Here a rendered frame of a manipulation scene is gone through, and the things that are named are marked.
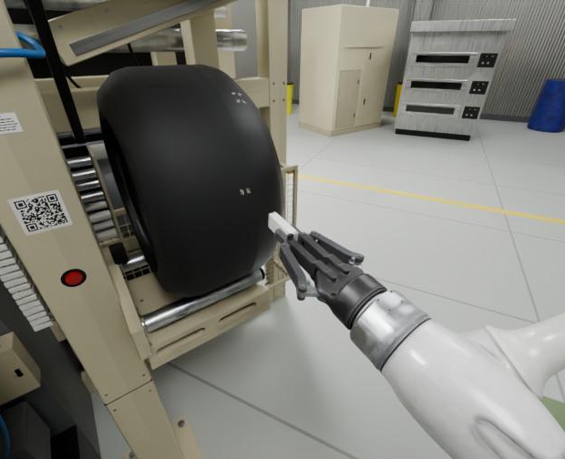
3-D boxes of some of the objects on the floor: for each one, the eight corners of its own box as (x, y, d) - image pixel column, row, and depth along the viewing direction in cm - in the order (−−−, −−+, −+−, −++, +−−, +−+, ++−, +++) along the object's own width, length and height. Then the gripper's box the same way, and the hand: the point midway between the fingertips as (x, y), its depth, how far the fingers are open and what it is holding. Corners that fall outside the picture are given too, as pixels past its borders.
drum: (558, 127, 624) (580, 78, 575) (567, 134, 577) (592, 81, 529) (523, 124, 646) (543, 77, 597) (529, 130, 599) (550, 80, 551)
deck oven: (390, 136, 563) (411, 21, 469) (395, 124, 647) (415, 24, 552) (474, 145, 516) (517, 18, 422) (468, 130, 600) (503, 22, 505)
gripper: (410, 273, 40) (302, 192, 55) (341, 317, 34) (239, 211, 49) (393, 308, 45) (297, 224, 60) (329, 352, 39) (240, 246, 53)
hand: (282, 229), depth 52 cm, fingers closed
